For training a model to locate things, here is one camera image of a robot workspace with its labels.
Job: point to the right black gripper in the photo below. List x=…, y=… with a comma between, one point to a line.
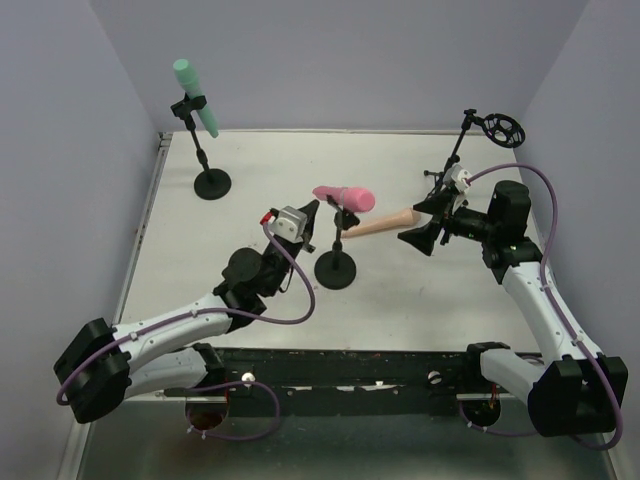
x=445, y=220

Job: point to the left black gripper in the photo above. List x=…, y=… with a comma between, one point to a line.
x=292, y=248

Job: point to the beige toy microphone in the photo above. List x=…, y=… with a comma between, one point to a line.
x=403, y=218

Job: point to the pink toy microphone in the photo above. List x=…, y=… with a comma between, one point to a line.
x=354, y=199

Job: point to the black round-base mic stand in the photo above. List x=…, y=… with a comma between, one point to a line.
x=336, y=269
x=211, y=183

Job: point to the green toy microphone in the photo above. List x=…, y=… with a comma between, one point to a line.
x=188, y=78

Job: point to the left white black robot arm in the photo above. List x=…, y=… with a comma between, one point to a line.
x=103, y=365

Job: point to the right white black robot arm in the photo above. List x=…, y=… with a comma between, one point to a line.
x=576, y=389

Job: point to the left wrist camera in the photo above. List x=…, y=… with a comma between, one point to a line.
x=287, y=223

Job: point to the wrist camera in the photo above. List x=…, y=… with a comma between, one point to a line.
x=287, y=223
x=456, y=180

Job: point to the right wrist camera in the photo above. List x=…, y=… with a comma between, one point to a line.
x=456, y=180

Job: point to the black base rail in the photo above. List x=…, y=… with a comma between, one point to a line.
x=266, y=383

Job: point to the aluminium frame extrusion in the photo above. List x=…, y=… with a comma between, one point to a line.
x=79, y=433

